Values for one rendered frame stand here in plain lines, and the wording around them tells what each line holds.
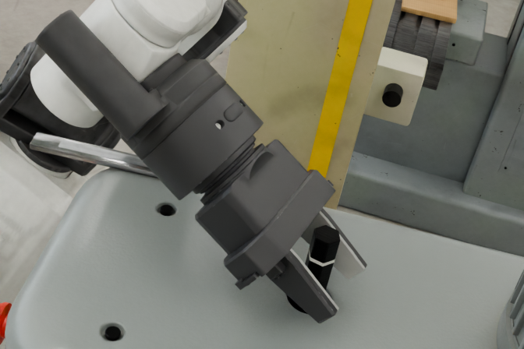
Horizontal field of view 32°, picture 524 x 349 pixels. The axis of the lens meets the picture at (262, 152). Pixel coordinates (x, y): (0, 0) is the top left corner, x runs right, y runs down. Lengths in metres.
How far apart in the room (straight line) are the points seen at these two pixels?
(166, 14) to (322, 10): 1.87
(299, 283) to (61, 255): 0.19
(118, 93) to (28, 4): 4.30
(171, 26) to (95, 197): 0.19
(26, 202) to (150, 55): 0.53
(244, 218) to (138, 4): 0.17
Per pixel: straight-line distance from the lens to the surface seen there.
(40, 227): 1.16
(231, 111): 0.66
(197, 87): 0.66
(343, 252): 0.72
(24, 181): 1.16
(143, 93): 0.64
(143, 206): 0.78
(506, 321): 0.74
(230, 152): 0.65
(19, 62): 1.13
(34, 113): 1.14
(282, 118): 2.72
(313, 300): 0.68
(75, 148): 0.83
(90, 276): 0.72
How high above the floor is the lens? 2.41
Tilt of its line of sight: 37 degrees down
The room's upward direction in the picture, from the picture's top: 12 degrees clockwise
